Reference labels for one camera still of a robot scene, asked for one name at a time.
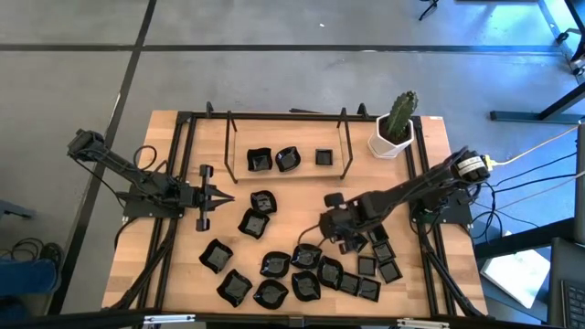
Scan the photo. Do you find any black desk crossbar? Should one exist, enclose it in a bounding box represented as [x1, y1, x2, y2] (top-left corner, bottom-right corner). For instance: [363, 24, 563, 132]
[473, 217, 576, 260]

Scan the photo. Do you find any grey metal stand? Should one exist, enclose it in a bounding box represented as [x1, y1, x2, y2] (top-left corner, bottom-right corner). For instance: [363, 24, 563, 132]
[537, 0, 585, 86]

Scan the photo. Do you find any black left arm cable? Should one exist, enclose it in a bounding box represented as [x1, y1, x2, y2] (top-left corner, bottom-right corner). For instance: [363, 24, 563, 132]
[133, 144, 159, 173]

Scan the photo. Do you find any dark grey desk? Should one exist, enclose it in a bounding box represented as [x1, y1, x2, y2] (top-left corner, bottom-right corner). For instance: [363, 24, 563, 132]
[547, 237, 585, 328]

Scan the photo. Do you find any black tripod foot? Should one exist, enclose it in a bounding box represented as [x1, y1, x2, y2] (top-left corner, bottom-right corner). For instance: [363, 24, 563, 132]
[418, 0, 440, 22]

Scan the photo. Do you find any blue-grey chair base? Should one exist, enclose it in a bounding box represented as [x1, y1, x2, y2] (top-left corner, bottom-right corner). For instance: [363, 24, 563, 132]
[0, 199, 36, 219]

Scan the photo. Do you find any yellow floor cable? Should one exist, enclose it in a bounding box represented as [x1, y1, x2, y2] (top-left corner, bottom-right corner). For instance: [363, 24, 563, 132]
[492, 123, 580, 166]

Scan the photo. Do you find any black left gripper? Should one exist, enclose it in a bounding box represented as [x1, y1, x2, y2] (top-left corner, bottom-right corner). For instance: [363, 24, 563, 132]
[182, 164, 236, 232]

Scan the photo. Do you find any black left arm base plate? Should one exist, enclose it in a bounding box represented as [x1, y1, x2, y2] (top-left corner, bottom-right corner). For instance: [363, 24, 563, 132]
[122, 200, 186, 219]

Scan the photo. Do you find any black diagonal pole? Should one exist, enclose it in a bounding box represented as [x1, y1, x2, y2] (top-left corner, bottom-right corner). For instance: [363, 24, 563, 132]
[564, 0, 585, 63]

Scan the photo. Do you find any black desk leg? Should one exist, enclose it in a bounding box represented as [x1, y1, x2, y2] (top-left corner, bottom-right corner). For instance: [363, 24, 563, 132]
[489, 80, 585, 124]

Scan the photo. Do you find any white floor cable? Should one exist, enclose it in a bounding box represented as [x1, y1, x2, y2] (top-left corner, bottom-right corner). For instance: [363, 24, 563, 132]
[502, 170, 585, 207]

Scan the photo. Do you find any green cactus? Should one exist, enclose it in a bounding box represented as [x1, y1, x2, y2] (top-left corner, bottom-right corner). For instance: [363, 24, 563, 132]
[386, 90, 420, 143]

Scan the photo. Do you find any wooden shelf black metal frame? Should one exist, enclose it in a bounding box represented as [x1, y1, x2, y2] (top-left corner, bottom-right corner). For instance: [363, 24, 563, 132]
[221, 108, 352, 187]

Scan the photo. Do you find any silver metal bracket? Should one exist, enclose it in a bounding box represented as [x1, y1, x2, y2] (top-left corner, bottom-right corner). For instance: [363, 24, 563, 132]
[396, 318, 452, 329]
[143, 313, 197, 325]

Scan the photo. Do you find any black overhead mount beam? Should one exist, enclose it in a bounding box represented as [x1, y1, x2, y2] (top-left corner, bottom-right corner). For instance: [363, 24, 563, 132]
[0, 309, 585, 329]

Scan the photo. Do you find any black keyboard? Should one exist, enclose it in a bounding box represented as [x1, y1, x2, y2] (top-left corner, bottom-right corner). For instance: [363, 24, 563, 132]
[560, 279, 585, 328]

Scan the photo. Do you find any white paper booklet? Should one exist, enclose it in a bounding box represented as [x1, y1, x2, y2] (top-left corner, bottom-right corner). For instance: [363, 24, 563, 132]
[479, 249, 552, 310]

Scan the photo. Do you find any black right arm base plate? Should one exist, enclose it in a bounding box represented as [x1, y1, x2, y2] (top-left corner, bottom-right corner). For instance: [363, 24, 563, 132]
[409, 203, 473, 225]

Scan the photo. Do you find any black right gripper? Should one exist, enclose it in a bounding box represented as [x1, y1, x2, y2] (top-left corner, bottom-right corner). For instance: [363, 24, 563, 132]
[318, 192, 374, 256]

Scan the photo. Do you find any white faceted plant pot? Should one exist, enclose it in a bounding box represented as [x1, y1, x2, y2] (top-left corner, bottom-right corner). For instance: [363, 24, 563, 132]
[367, 112, 416, 160]

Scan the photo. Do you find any black floor cable coil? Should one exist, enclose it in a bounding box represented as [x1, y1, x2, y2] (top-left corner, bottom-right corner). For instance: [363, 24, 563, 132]
[0, 236, 64, 265]

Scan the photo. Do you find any person's leg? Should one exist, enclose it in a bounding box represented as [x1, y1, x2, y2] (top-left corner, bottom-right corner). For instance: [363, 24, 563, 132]
[0, 258, 61, 298]

